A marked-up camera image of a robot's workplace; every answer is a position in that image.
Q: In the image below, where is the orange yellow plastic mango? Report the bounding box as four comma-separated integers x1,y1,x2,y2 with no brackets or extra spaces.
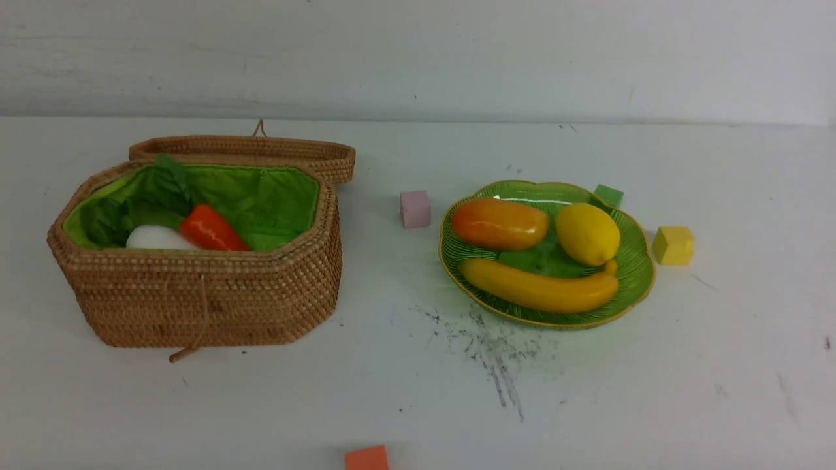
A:
451,198,550,252

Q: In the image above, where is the yellow plastic banana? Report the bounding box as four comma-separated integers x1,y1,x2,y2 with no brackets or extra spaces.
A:
458,258,619,315

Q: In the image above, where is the yellow plastic lemon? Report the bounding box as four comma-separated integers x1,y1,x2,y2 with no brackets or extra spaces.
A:
555,203,621,267

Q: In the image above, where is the orange plastic carrot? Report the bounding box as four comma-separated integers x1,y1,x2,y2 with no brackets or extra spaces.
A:
124,153,251,252

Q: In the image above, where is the white plastic radish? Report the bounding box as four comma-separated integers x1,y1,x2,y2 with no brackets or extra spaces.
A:
125,225,199,250

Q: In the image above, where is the green plastic cucumber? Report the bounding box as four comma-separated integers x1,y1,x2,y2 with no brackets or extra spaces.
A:
240,226,304,252

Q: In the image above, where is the pink foam cube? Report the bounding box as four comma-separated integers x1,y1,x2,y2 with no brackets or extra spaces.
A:
400,190,431,230

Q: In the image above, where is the woven rattan basket lid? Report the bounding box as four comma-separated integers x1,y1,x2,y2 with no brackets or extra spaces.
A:
128,119,356,185

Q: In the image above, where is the woven rattan basket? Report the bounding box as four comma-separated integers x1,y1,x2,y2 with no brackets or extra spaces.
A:
47,157,343,362

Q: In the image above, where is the green foam cube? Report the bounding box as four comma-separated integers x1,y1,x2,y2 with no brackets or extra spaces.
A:
594,184,624,208

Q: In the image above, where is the green leaf-shaped glass plate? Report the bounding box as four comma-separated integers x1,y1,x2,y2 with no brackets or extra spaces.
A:
438,180,656,330

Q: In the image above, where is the orange foam cube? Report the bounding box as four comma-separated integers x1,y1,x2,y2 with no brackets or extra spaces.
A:
344,445,389,470

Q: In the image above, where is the yellow foam cube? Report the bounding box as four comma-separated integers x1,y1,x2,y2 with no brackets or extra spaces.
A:
652,226,695,266

